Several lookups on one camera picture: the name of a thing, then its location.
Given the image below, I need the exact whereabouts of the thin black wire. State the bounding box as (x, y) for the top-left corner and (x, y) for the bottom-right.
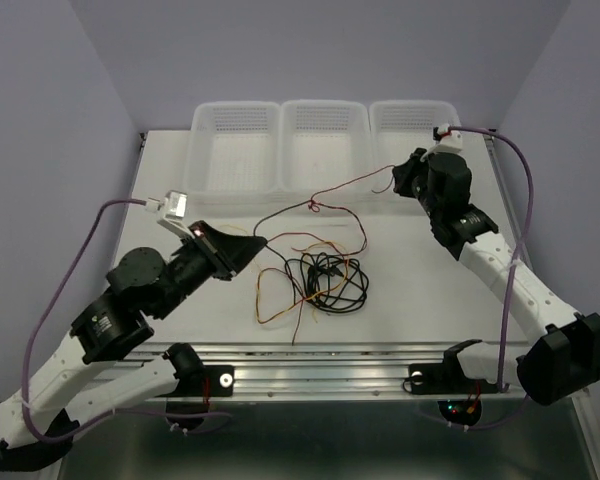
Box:
(252, 202), (351, 346)

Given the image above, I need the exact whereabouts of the right white plastic basket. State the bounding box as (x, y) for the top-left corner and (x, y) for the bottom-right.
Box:
(368, 100), (460, 204)

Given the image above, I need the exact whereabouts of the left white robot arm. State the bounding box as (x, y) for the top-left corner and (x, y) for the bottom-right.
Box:
(0, 221), (268, 472)

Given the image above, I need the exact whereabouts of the thick black cable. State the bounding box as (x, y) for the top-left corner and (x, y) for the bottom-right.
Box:
(283, 251), (370, 315)

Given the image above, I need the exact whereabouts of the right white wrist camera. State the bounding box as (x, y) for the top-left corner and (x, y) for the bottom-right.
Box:
(421, 124), (463, 162)

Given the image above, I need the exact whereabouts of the red thin wire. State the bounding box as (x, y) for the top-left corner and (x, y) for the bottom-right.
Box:
(264, 164), (399, 264)

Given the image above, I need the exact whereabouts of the white plastic basket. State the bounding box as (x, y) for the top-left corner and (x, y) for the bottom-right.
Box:
(278, 100), (375, 201)
(368, 100), (460, 204)
(181, 101), (280, 203)

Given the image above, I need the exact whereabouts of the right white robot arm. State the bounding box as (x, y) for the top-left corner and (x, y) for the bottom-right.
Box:
(392, 148), (600, 406)

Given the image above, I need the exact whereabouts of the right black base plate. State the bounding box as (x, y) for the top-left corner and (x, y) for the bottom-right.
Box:
(407, 362), (498, 395)

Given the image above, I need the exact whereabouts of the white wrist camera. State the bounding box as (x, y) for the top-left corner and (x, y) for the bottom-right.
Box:
(157, 190), (192, 239)
(421, 124), (463, 162)

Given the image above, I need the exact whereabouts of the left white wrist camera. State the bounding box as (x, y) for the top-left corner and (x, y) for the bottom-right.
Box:
(157, 190), (192, 239)

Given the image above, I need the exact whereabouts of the left white plastic basket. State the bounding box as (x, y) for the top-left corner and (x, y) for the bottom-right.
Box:
(181, 101), (280, 203)

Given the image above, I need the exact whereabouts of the yellow orange wire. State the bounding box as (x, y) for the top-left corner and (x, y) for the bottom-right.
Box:
(253, 240), (352, 325)

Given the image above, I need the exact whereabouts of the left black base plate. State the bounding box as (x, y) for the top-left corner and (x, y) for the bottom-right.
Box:
(159, 364), (235, 398)

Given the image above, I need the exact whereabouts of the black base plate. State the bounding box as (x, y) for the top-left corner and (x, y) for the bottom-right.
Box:
(407, 362), (498, 395)
(159, 364), (235, 398)

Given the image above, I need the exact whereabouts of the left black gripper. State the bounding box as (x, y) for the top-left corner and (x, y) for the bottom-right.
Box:
(158, 218), (271, 317)

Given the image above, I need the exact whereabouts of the middle white plastic basket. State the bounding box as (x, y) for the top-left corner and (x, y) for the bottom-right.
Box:
(278, 100), (375, 201)

